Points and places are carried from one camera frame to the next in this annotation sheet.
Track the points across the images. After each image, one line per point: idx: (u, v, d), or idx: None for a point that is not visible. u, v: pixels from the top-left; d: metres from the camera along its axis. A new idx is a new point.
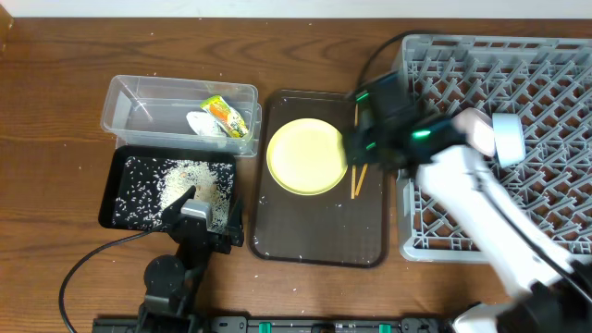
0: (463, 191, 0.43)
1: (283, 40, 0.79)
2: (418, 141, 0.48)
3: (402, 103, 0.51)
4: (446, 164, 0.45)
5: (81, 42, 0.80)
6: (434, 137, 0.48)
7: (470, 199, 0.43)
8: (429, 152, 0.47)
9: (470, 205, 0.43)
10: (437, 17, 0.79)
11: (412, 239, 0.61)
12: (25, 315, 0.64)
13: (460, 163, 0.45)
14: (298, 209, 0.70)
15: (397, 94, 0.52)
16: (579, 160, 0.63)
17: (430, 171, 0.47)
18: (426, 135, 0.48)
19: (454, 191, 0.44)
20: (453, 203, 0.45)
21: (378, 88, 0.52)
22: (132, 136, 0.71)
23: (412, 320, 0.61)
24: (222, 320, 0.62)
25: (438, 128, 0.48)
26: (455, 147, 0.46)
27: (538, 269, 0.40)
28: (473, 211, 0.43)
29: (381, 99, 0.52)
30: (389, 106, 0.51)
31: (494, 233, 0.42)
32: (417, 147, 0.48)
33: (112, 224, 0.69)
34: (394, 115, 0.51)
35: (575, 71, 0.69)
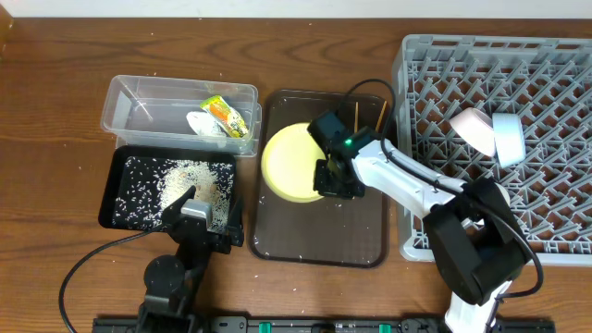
0: (377, 165, 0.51)
1: (283, 40, 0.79)
2: (345, 148, 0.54)
3: (339, 126, 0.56)
4: (363, 152, 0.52)
5: (81, 42, 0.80)
6: (359, 143, 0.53)
7: (382, 166, 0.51)
8: (356, 153, 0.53)
9: (385, 171, 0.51)
10: (437, 17, 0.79)
11: (412, 239, 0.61)
12: (25, 315, 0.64)
13: (375, 148, 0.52)
14: (298, 209, 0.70)
15: (336, 122, 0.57)
16: (579, 160, 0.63)
17: (358, 166, 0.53)
18: (351, 144, 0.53)
19: (372, 166, 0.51)
20: (376, 177, 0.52)
21: (317, 123, 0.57)
22: (132, 136, 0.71)
23: (412, 320, 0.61)
24: (222, 320, 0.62)
25: (365, 138, 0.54)
26: (373, 142, 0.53)
27: (439, 197, 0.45)
28: (388, 176, 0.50)
29: (320, 129, 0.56)
30: (328, 132, 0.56)
31: (405, 185, 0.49)
32: (349, 154, 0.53)
33: (112, 224, 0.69)
34: (333, 139, 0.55)
35: (575, 71, 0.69)
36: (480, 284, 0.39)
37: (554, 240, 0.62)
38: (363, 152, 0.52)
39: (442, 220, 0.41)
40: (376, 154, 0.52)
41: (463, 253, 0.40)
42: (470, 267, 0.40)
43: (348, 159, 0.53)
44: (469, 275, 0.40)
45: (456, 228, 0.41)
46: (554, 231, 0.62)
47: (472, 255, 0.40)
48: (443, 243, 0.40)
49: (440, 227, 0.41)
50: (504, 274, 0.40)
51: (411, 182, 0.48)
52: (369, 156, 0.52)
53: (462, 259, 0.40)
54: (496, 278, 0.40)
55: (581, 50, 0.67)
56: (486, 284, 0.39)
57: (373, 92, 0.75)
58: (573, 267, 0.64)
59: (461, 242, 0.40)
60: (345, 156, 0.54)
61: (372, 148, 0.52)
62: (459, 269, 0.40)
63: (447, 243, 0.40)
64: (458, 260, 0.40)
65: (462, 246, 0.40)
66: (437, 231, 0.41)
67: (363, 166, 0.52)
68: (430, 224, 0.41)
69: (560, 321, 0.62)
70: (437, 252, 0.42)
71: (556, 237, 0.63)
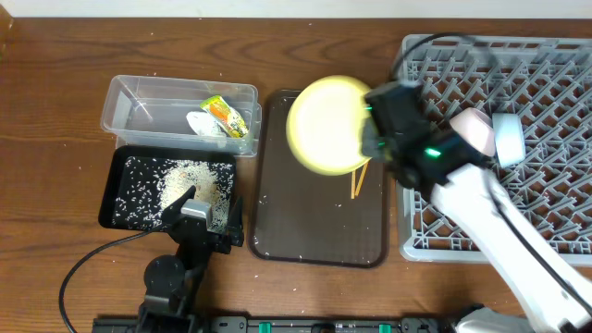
0: (487, 220, 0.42)
1: (283, 40, 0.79)
2: (428, 157, 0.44)
3: (412, 112, 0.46)
4: (462, 188, 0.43)
5: (81, 42, 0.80)
6: (443, 149, 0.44)
7: (494, 226, 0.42)
8: (442, 173, 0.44)
9: (496, 234, 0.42)
10: (437, 17, 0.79)
11: (412, 239, 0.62)
12: (25, 316, 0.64)
13: (478, 185, 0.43)
14: (298, 208, 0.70)
15: (407, 107, 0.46)
16: (579, 160, 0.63)
17: (447, 197, 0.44)
18: (437, 154, 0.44)
19: (480, 219, 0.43)
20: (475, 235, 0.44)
21: (388, 102, 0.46)
22: (132, 136, 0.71)
23: (412, 320, 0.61)
24: (222, 320, 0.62)
25: (450, 145, 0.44)
26: (467, 166, 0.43)
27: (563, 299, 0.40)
28: (496, 240, 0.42)
29: (389, 111, 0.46)
30: (400, 120, 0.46)
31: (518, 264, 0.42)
32: (429, 167, 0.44)
33: (112, 224, 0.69)
34: (402, 128, 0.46)
35: (575, 71, 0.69)
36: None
37: (554, 240, 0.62)
38: (459, 179, 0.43)
39: None
40: (488, 206, 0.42)
41: None
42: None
43: (428, 173, 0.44)
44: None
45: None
46: (554, 231, 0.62)
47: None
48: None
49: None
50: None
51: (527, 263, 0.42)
52: (477, 194, 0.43)
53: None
54: None
55: (581, 50, 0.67)
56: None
57: None
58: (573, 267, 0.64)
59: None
60: (420, 162, 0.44)
61: (468, 171, 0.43)
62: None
63: None
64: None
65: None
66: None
67: (471, 209, 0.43)
68: None
69: None
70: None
71: (556, 237, 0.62)
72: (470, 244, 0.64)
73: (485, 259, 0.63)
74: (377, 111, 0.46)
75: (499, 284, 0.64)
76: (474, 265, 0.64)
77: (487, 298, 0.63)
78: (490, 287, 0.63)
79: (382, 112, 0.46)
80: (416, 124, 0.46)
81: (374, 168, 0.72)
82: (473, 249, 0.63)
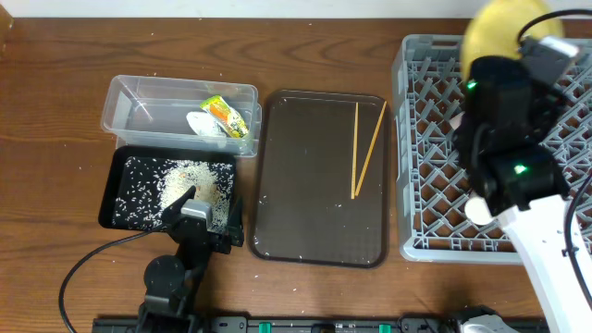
0: (548, 252, 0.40)
1: (283, 41, 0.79)
2: (512, 172, 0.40)
3: (519, 115, 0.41)
4: (539, 215, 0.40)
5: (81, 42, 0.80)
6: (532, 167, 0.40)
7: (559, 263, 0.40)
8: (521, 188, 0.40)
9: (556, 268, 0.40)
10: (437, 17, 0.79)
11: (412, 239, 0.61)
12: (25, 315, 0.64)
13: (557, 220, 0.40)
14: (298, 208, 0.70)
15: (515, 109, 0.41)
16: (579, 160, 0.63)
17: (514, 215, 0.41)
18: (524, 170, 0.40)
19: (545, 250, 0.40)
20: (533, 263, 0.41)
21: (502, 96, 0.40)
22: (132, 136, 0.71)
23: (412, 320, 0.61)
24: (222, 320, 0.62)
25: (543, 166, 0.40)
26: (551, 195, 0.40)
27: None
28: (555, 275, 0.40)
29: (499, 105, 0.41)
30: (503, 119, 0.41)
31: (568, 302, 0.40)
32: (511, 180, 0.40)
33: (112, 224, 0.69)
34: (500, 129, 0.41)
35: (575, 71, 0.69)
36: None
37: None
38: (536, 204, 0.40)
39: None
40: (561, 243, 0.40)
41: None
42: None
43: (509, 187, 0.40)
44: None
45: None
46: None
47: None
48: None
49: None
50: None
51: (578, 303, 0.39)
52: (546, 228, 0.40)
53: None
54: None
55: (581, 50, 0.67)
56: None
57: (373, 92, 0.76)
58: None
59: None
60: (504, 175, 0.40)
61: (551, 201, 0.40)
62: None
63: None
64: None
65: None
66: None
67: (531, 235, 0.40)
68: None
69: None
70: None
71: None
72: (470, 245, 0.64)
73: (485, 259, 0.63)
74: (484, 99, 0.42)
75: (499, 284, 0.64)
76: (474, 265, 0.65)
77: (487, 299, 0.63)
78: (490, 287, 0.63)
79: (493, 102, 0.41)
80: (515, 128, 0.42)
81: (374, 169, 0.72)
82: (472, 250, 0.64)
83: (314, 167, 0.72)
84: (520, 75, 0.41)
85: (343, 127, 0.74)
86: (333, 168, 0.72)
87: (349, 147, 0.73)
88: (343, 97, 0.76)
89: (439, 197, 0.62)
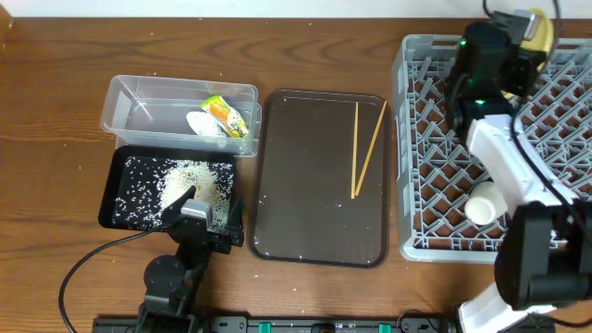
0: (492, 136, 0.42)
1: (283, 40, 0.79)
2: (474, 103, 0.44)
3: (495, 69, 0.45)
4: (488, 117, 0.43)
5: (81, 42, 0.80)
6: (491, 104, 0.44)
7: (501, 142, 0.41)
8: (481, 114, 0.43)
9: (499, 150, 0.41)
10: (437, 16, 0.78)
11: (412, 239, 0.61)
12: (25, 315, 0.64)
13: (499, 117, 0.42)
14: (298, 207, 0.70)
15: (494, 62, 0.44)
16: (579, 160, 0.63)
17: (473, 126, 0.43)
18: (483, 102, 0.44)
19: (489, 138, 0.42)
20: (487, 148, 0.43)
21: (486, 51, 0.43)
22: (132, 136, 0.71)
23: (412, 320, 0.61)
24: (221, 320, 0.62)
25: (500, 104, 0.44)
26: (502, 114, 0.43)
27: (546, 198, 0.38)
28: (499, 153, 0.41)
29: (478, 59, 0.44)
30: (481, 70, 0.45)
31: (512, 168, 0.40)
32: (474, 108, 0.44)
33: (112, 224, 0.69)
34: (476, 77, 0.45)
35: (575, 71, 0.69)
36: (531, 285, 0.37)
37: None
38: (491, 117, 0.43)
39: (536, 216, 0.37)
40: (503, 129, 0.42)
41: (536, 262, 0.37)
42: (534, 268, 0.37)
43: (470, 114, 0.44)
44: (526, 276, 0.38)
45: (544, 233, 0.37)
46: None
47: (540, 263, 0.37)
48: (524, 239, 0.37)
49: (533, 221, 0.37)
50: (557, 295, 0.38)
51: (523, 166, 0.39)
52: (491, 122, 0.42)
53: (533, 263, 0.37)
54: (552, 288, 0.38)
55: (581, 50, 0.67)
56: (536, 292, 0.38)
57: (373, 92, 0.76)
58: None
59: (540, 247, 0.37)
60: (468, 107, 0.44)
61: (502, 118, 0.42)
62: (522, 267, 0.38)
63: (529, 240, 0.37)
64: (526, 251, 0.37)
65: (540, 250, 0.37)
66: (526, 223, 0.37)
67: (480, 131, 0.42)
68: (523, 215, 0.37)
69: (560, 322, 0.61)
70: (509, 243, 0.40)
71: None
72: (470, 245, 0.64)
73: (485, 259, 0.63)
74: (469, 53, 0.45)
75: None
76: (474, 265, 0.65)
77: None
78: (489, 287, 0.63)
79: (474, 55, 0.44)
80: (487, 80, 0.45)
81: (374, 168, 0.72)
82: (472, 249, 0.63)
83: (314, 166, 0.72)
84: (505, 35, 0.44)
85: (343, 126, 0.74)
86: (333, 167, 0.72)
87: (349, 146, 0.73)
88: (343, 96, 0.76)
89: (439, 197, 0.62)
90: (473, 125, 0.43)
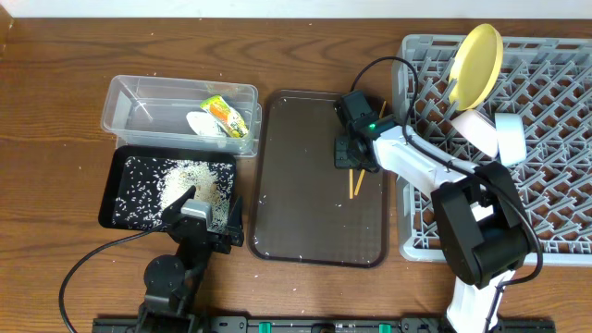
0: (394, 146, 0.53)
1: (283, 40, 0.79)
2: (368, 129, 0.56)
3: (365, 109, 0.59)
4: (386, 138, 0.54)
5: (81, 42, 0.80)
6: (381, 127, 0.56)
7: (400, 149, 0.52)
8: (377, 136, 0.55)
9: (402, 153, 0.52)
10: (438, 17, 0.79)
11: (412, 239, 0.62)
12: (25, 315, 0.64)
13: (396, 133, 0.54)
14: (298, 207, 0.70)
15: (362, 104, 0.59)
16: (579, 160, 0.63)
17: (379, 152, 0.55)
18: (374, 128, 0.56)
19: (392, 149, 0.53)
20: (396, 159, 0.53)
21: (346, 101, 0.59)
22: (132, 136, 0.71)
23: (412, 320, 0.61)
24: (221, 320, 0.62)
25: (388, 122, 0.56)
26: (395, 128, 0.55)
27: (450, 176, 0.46)
28: (404, 155, 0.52)
29: (349, 107, 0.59)
30: (355, 114, 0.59)
31: (419, 165, 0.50)
32: (370, 134, 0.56)
33: (112, 224, 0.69)
34: (357, 119, 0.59)
35: (575, 71, 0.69)
36: (477, 259, 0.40)
37: (554, 240, 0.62)
38: (385, 134, 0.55)
39: (449, 196, 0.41)
40: (400, 140, 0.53)
41: (466, 234, 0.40)
42: (471, 244, 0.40)
43: (368, 140, 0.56)
44: (469, 252, 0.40)
45: (462, 206, 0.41)
46: (554, 231, 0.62)
47: (475, 235, 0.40)
48: (448, 218, 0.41)
49: (446, 201, 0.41)
50: (504, 262, 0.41)
51: (425, 162, 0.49)
52: (389, 140, 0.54)
53: (466, 240, 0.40)
54: (496, 258, 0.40)
55: (581, 50, 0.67)
56: (485, 264, 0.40)
57: (374, 92, 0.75)
58: (573, 267, 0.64)
59: (465, 220, 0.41)
60: (367, 138, 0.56)
61: (392, 133, 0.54)
62: (461, 246, 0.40)
63: (451, 217, 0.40)
64: (454, 225, 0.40)
65: (468, 225, 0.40)
66: (443, 203, 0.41)
67: (384, 150, 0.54)
68: (437, 200, 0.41)
69: (560, 321, 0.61)
70: (442, 228, 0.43)
71: (556, 237, 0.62)
72: None
73: None
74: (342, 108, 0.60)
75: None
76: None
77: None
78: None
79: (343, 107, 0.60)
80: (368, 117, 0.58)
81: None
82: None
83: (314, 166, 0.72)
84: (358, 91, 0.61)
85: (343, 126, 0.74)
86: (332, 168, 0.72)
87: None
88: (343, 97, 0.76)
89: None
90: (375, 145, 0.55)
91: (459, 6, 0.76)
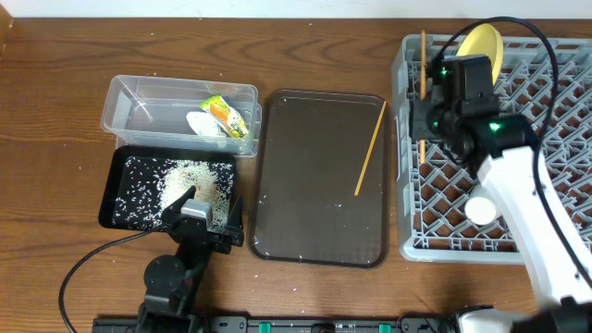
0: (519, 192, 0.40)
1: (283, 40, 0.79)
2: (487, 129, 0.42)
3: (486, 90, 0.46)
4: (510, 164, 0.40)
5: (81, 42, 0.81)
6: (506, 127, 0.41)
7: (527, 202, 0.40)
8: (497, 145, 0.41)
9: (525, 204, 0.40)
10: (438, 17, 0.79)
11: (412, 239, 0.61)
12: (25, 315, 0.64)
13: (525, 165, 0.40)
14: (298, 207, 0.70)
15: (484, 80, 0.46)
16: (579, 160, 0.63)
17: (491, 169, 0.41)
18: (498, 127, 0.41)
19: (514, 192, 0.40)
20: (508, 201, 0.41)
21: (466, 66, 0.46)
22: (132, 136, 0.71)
23: (412, 320, 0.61)
24: (221, 320, 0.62)
25: (516, 124, 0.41)
26: (524, 146, 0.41)
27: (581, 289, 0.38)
28: (526, 212, 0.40)
29: (465, 77, 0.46)
30: (470, 91, 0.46)
31: (544, 249, 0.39)
32: (486, 137, 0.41)
33: (112, 224, 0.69)
34: (471, 98, 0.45)
35: (575, 71, 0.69)
36: None
37: None
38: (510, 154, 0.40)
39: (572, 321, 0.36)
40: (529, 185, 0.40)
41: None
42: None
43: (481, 142, 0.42)
44: None
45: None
46: None
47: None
48: None
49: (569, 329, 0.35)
50: None
51: (556, 253, 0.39)
52: (513, 172, 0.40)
53: None
54: None
55: (581, 50, 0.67)
56: None
57: (373, 92, 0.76)
58: None
59: None
60: (481, 141, 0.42)
61: (522, 153, 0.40)
62: None
63: None
64: None
65: None
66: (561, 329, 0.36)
67: (499, 181, 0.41)
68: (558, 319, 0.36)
69: None
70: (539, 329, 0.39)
71: None
72: (470, 245, 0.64)
73: (486, 258, 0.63)
74: (454, 76, 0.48)
75: (499, 284, 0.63)
76: (474, 265, 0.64)
77: (488, 298, 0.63)
78: (490, 286, 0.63)
79: (460, 75, 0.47)
80: (485, 103, 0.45)
81: (374, 169, 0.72)
82: (472, 249, 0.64)
83: (314, 167, 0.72)
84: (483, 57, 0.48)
85: (344, 126, 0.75)
86: (333, 168, 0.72)
87: (349, 147, 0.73)
88: (343, 97, 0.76)
89: (437, 173, 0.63)
90: (491, 162, 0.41)
91: (458, 6, 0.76)
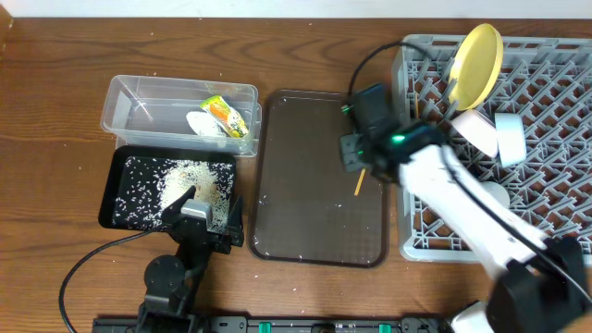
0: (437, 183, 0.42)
1: (283, 40, 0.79)
2: (392, 143, 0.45)
3: (386, 111, 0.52)
4: (420, 165, 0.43)
5: (81, 42, 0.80)
6: (409, 137, 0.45)
7: (447, 192, 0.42)
8: (406, 155, 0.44)
9: (448, 198, 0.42)
10: (438, 16, 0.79)
11: (412, 239, 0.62)
12: (25, 315, 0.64)
13: (435, 160, 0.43)
14: (297, 206, 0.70)
15: (381, 104, 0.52)
16: (579, 160, 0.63)
17: (406, 173, 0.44)
18: (403, 139, 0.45)
19: (433, 185, 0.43)
20: (434, 199, 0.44)
21: (363, 96, 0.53)
22: (132, 136, 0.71)
23: (412, 320, 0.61)
24: (222, 320, 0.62)
25: (417, 132, 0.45)
26: (429, 147, 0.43)
27: (515, 248, 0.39)
28: (449, 202, 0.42)
29: (365, 106, 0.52)
30: (373, 116, 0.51)
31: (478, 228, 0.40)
32: (396, 150, 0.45)
33: (112, 224, 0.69)
34: (376, 121, 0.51)
35: (575, 71, 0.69)
36: None
37: None
38: (419, 158, 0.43)
39: (514, 279, 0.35)
40: (443, 175, 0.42)
41: (531, 318, 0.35)
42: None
43: (394, 155, 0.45)
44: None
45: (530, 289, 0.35)
46: (554, 231, 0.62)
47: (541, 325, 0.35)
48: (514, 305, 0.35)
49: (514, 286, 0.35)
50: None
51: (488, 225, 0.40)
52: (426, 169, 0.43)
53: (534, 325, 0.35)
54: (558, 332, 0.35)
55: (581, 50, 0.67)
56: None
57: None
58: None
59: (533, 305, 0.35)
60: (392, 156, 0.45)
61: (428, 153, 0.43)
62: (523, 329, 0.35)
63: (518, 304, 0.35)
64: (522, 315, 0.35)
65: (534, 314, 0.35)
66: (509, 288, 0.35)
67: (416, 178, 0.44)
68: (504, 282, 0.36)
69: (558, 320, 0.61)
70: (499, 302, 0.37)
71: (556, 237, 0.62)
72: None
73: None
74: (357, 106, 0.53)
75: None
76: (474, 265, 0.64)
77: None
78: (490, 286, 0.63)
79: (361, 105, 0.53)
80: (387, 122, 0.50)
81: None
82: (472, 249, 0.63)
83: (313, 167, 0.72)
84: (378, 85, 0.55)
85: (343, 126, 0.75)
86: (332, 167, 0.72)
87: None
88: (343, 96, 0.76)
89: None
90: (405, 170, 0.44)
91: (459, 6, 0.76)
